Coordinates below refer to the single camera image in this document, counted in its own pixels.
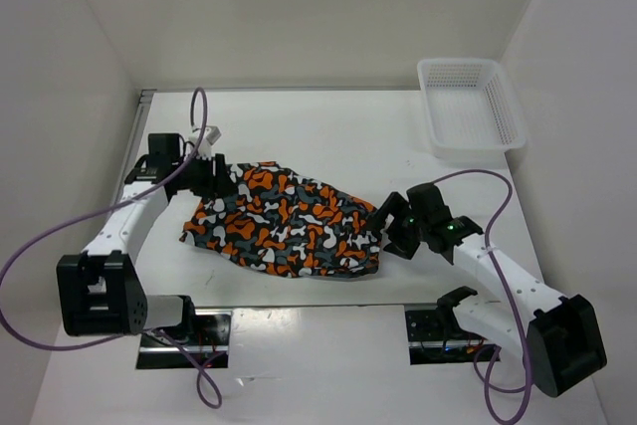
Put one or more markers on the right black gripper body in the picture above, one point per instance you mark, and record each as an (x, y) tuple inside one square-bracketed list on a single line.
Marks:
[(407, 235)]

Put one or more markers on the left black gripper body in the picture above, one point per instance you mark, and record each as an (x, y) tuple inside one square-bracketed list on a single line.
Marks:
[(198, 176)]

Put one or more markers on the orange camouflage shorts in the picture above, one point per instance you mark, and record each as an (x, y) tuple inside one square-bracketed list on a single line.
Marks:
[(283, 224)]

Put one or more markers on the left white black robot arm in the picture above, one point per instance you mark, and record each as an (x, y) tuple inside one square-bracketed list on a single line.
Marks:
[(99, 290)]

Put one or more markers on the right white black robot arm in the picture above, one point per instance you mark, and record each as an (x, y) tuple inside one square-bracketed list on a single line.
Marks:
[(557, 337)]

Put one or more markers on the white plastic basket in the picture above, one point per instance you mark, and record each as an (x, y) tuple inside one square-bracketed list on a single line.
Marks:
[(471, 109)]

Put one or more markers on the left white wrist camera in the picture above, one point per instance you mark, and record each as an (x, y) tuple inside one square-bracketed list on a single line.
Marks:
[(203, 140)]

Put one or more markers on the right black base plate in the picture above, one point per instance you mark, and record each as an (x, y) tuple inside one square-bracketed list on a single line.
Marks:
[(430, 344)]

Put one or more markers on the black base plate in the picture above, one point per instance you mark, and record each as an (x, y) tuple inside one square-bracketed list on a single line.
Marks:
[(207, 343), (430, 344)]

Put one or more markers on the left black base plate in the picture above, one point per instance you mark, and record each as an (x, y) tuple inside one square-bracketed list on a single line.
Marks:
[(207, 343)]

